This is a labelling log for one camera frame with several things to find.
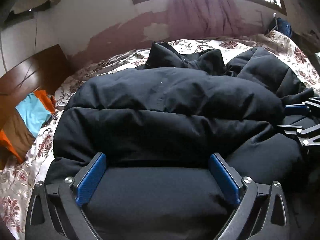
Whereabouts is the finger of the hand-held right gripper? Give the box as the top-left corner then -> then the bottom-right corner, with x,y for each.
276,124 -> 320,155
284,97 -> 320,117

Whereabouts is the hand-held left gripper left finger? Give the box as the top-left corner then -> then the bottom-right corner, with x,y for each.
25,152 -> 110,240

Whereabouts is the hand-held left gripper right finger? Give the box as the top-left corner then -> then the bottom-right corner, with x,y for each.
209,152 -> 292,240

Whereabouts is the black down jacket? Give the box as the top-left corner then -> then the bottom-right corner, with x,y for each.
46,42 -> 320,240

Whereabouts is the floral bedspread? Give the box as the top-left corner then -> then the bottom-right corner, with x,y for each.
0,30 -> 320,240

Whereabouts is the blue backpack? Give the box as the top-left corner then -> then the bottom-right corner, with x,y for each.
269,17 -> 293,38

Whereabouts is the orange blue brown pillow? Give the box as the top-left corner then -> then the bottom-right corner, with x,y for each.
0,90 -> 55,164

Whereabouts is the pink curtain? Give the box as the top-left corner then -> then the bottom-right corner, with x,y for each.
207,0 -> 247,37
166,0 -> 213,39

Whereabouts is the wooden headboard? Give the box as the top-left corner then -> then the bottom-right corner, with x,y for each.
0,44 -> 73,130

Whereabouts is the white wall cable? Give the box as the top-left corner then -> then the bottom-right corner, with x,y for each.
0,34 -> 8,74

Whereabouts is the thin dark wall wire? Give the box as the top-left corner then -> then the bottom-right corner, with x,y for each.
34,10 -> 39,46

